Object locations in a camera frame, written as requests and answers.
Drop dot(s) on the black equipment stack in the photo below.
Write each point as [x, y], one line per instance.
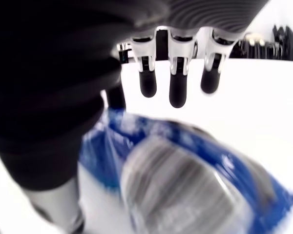
[266, 48]

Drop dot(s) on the blue Oreo packet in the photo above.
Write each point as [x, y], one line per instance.
[185, 182]

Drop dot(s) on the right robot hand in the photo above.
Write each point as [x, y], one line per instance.
[51, 73]

